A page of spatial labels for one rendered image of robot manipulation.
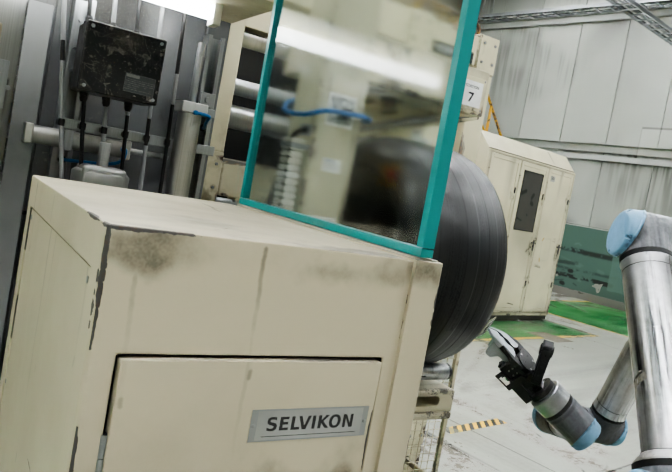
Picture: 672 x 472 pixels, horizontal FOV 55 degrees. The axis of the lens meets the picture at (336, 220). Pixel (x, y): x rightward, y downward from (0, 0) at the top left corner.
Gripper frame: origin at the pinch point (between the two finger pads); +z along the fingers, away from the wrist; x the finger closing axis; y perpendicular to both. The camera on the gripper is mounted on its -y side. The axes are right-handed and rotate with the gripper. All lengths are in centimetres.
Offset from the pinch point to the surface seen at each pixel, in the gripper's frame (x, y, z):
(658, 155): 1153, 82, -243
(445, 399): -6.6, 20.9, -5.4
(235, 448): -103, -20, 35
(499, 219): 3.6, -20.3, 20.0
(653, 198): 1123, 136, -293
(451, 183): -1.6, -19.9, 34.7
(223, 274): -100, -33, 48
